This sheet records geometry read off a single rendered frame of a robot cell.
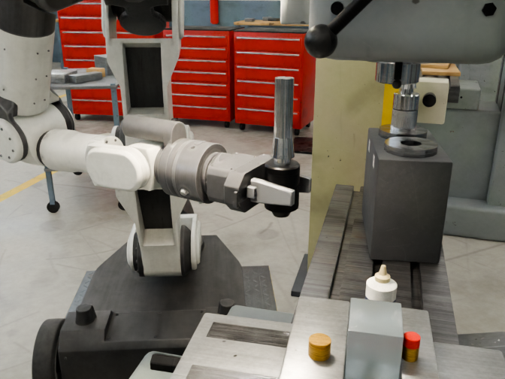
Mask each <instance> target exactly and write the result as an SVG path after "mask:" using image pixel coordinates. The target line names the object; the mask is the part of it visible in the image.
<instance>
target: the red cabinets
mask: <svg viewBox="0 0 505 379"><path fill-rule="evenodd" d="M57 13H58V19H59V31H60V37H61V43H62V55H63V61H64V67H68V68H95V59H94V55H103V54H107V53H106V40H105V37H104V35H103V32H102V27H101V0H83V1H82V2H79V3H77V4H75V5H72V6H70V7H67V8H64V9H62V10H60V11H57ZM308 30H309V29H291V28H263V27H252V28H246V29H245V27H240V26H184V36H183V38H182V39H181V48H180V55H179V58H178V60H177V64H176V65H175V68H174V71H173V74H172V75H171V91H172V105H173V117H174V118H176V119H178V118H183V119H194V120H215V121H225V128H228V127H229V124H230V122H231V121H232V120H233V119H235V122H236V123H239V124H240V129H241V130H244V129H245V124H251V125H259V126H273V127H274V84H275V77H293V78H294V99H293V125H292V128H293V129H295V135H299V132H300V129H302V128H304V127H305V126H306V127H310V122H311V121H313V115H314V97H315V79H316V58H315V57H313V56H311V55H310V54H309V53H308V52H307V51H306V48H305V46H304V38H305V35H306V34H307V31H308ZM116 35H117V38H172V27H170V28H169V22H166V28H165V29H164V30H163V31H162V32H160V33H159V34H157V35H149V36H143V35H135V34H132V33H130V32H127V31H126V30H125V29H124V28H123V27H122V26H121V25H120V23H119V20H118V18H117V16H116ZM71 99H72V105H73V112H74V114H75V119H76V120H80V115H81V114H94V115H113V106H112V98H111V90H110V89H71Z"/></svg>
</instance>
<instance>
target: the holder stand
mask: <svg viewBox="0 0 505 379"><path fill-rule="evenodd" d="M452 165H453V163H452V160H451V159H450V158H449V157H448V156H447V154H446V153H445V151H444V150H443V148H442V147H441V146H440V145H439V144H438V142H437V140H436V139H435V138H434V136H433V135H432V134H431V133H430V131H429V130H428V129H426V128H424V127H421V126H416V131H414V132H397V131H394V130H392V129H391V124H385V125H382V126H380V127H379V128H369V129H368V134H367V152H366V163H365V172H364V191H363V200H362V210H361V211H362V216H363V221H364V229H365V234H366V239H367V247H368V252H369V257H370V259H380V260H392V261H405V262H430V263H438V262H439V261H440V251H441V245H442V240H443V229H444V223H445V218H446V208H447V202H448V197H449V187H450V181H451V175H452Z"/></svg>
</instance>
